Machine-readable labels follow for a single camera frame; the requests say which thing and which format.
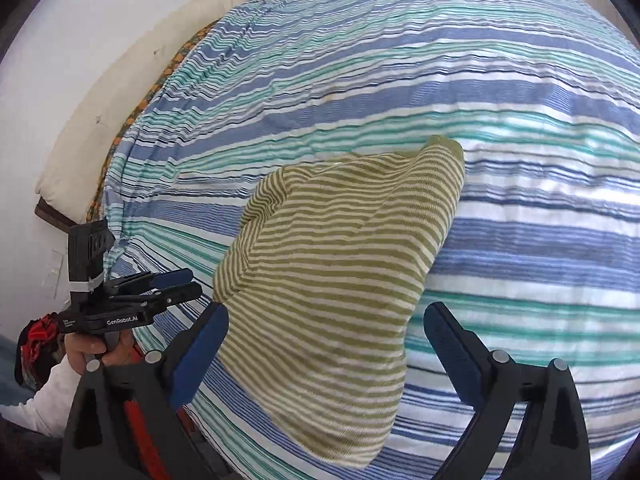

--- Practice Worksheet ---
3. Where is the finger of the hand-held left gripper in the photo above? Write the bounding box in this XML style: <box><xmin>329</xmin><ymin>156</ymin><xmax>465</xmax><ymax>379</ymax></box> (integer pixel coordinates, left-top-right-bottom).
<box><xmin>119</xmin><ymin>268</ymin><xmax>195</xmax><ymax>291</ymax></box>
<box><xmin>119</xmin><ymin>282</ymin><xmax>204</xmax><ymax>311</ymax></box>

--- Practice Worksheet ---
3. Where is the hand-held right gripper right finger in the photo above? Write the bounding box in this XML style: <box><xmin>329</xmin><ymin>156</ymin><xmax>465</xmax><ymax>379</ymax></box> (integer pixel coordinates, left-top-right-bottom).
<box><xmin>423</xmin><ymin>301</ymin><xmax>593</xmax><ymax>480</ymax></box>

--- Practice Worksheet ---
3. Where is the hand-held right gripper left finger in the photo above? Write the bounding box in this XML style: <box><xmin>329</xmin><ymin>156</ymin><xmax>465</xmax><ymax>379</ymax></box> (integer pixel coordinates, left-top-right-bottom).
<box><xmin>60</xmin><ymin>301</ymin><xmax>230</xmax><ymax>480</ymax></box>

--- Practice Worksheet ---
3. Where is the green striped cardigan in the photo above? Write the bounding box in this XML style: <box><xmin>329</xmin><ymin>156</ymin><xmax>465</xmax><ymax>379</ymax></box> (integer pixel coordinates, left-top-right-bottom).
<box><xmin>212</xmin><ymin>135</ymin><xmax>466</xmax><ymax>470</ymax></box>

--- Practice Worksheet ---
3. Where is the red dark clothes pile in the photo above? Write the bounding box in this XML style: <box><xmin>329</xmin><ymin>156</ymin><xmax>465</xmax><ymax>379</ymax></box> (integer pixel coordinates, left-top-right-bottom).
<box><xmin>15</xmin><ymin>312</ymin><xmax>69</xmax><ymax>391</ymax></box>

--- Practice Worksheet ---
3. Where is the person's left hand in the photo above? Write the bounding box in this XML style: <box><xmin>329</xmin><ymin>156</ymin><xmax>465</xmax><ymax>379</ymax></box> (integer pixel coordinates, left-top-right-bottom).
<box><xmin>65</xmin><ymin>330</ymin><xmax>136</xmax><ymax>374</ymax></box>

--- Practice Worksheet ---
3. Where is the orange red plastic object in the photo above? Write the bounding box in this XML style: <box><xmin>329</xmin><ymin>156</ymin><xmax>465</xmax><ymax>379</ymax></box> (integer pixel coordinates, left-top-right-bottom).
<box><xmin>122</xmin><ymin>395</ymin><xmax>172</xmax><ymax>480</ymax></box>

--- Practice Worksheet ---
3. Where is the cream mattress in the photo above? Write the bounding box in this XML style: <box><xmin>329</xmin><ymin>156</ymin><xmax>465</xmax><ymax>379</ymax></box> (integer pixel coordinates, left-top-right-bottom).
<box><xmin>35</xmin><ymin>0</ymin><xmax>256</xmax><ymax>226</ymax></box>

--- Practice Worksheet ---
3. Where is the blue green striped bed sheet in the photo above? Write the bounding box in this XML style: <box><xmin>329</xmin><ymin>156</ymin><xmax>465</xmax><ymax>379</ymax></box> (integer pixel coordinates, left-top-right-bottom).
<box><xmin>87</xmin><ymin>0</ymin><xmax>640</xmax><ymax>480</ymax></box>

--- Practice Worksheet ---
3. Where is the brown bed frame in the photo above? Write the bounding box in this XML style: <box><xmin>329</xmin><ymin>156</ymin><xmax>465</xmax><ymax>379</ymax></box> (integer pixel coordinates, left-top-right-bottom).
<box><xmin>34</xmin><ymin>197</ymin><xmax>77</xmax><ymax>234</ymax></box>

